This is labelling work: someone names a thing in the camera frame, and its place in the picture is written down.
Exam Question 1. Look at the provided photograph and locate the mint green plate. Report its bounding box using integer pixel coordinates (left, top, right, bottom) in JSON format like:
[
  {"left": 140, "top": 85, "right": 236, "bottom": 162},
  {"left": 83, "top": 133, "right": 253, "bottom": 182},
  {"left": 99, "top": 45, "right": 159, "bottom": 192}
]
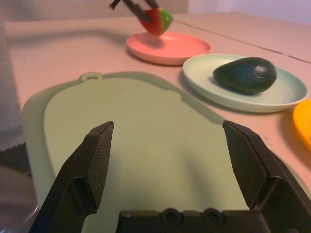
[{"left": 182, "top": 53, "right": 308, "bottom": 114}]

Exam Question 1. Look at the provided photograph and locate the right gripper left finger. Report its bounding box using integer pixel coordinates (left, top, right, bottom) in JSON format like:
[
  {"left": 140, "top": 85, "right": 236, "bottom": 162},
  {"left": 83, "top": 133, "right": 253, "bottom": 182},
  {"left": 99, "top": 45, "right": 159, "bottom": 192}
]
[{"left": 30, "top": 120, "right": 115, "bottom": 233}]

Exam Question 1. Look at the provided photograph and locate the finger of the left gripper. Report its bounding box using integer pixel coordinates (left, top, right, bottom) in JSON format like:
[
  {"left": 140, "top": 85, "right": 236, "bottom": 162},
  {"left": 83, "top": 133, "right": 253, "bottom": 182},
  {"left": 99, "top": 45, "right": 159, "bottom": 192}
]
[
  {"left": 122, "top": 0, "right": 154, "bottom": 25},
  {"left": 143, "top": 0, "right": 160, "bottom": 9}
]

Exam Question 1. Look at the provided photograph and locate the yellow plate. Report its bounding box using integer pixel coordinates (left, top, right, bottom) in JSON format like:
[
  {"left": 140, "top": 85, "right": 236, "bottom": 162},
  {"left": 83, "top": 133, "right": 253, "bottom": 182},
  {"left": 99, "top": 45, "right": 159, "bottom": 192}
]
[{"left": 293, "top": 99, "right": 311, "bottom": 152}]

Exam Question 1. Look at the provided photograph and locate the dark green avocado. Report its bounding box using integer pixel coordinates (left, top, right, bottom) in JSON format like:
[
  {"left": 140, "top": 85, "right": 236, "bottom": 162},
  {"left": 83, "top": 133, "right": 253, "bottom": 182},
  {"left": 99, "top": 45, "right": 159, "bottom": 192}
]
[{"left": 213, "top": 57, "right": 277, "bottom": 95}]

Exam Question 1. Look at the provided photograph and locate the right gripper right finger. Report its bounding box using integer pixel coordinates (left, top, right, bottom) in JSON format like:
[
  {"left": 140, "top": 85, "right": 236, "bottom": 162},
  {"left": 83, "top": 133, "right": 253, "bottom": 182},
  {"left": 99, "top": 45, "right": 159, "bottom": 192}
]
[{"left": 223, "top": 120, "right": 311, "bottom": 233}]

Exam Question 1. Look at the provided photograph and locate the green cutting board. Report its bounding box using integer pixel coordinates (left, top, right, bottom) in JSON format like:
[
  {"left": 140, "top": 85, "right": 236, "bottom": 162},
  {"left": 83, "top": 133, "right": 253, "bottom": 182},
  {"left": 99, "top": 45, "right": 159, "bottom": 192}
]
[{"left": 22, "top": 71, "right": 311, "bottom": 233}]

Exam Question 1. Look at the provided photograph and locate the watermelon slice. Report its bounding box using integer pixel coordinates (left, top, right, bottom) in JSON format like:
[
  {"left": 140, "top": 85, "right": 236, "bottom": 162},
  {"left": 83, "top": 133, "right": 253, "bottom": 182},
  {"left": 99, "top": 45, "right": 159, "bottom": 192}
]
[{"left": 138, "top": 7, "right": 174, "bottom": 37}]

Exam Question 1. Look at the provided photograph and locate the pink plate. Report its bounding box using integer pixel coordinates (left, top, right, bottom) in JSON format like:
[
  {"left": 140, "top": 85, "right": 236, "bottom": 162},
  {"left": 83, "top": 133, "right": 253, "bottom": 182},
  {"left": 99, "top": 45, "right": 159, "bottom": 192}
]
[{"left": 125, "top": 31, "right": 211, "bottom": 66}]

